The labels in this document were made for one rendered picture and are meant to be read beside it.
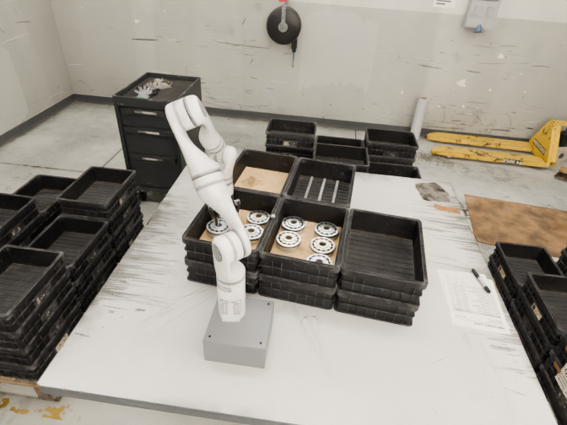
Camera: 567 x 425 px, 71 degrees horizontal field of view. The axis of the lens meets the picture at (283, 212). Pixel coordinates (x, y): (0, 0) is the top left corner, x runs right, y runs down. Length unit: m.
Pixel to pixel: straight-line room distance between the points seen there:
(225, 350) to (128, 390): 0.31
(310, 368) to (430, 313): 0.55
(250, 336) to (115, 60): 4.47
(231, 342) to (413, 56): 3.99
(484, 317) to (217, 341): 1.03
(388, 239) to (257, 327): 0.72
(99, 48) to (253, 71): 1.82
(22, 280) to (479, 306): 2.02
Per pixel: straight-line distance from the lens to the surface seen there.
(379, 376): 1.45
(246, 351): 1.35
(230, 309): 1.34
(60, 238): 2.62
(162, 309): 1.60
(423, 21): 4.74
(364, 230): 1.78
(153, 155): 3.18
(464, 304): 1.79
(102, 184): 2.83
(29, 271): 2.27
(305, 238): 1.68
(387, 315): 1.57
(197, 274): 1.64
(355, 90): 4.83
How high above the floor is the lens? 1.87
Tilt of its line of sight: 35 degrees down
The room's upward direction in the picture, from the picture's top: 4 degrees clockwise
